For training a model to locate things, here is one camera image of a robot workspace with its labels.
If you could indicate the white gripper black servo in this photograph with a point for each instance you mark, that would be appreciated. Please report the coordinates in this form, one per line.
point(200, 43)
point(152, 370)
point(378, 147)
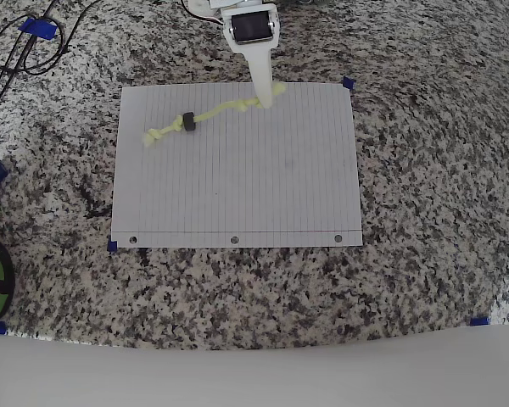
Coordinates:
point(253, 27)

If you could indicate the wide blue tape strip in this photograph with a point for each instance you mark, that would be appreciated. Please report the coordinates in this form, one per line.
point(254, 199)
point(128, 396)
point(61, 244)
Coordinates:
point(38, 28)

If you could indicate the white backdrop board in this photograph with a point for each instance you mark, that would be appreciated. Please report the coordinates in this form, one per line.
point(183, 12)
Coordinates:
point(254, 377)

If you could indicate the lined paper sheet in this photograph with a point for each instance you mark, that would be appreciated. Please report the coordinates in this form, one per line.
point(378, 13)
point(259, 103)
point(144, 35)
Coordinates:
point(237, 191)

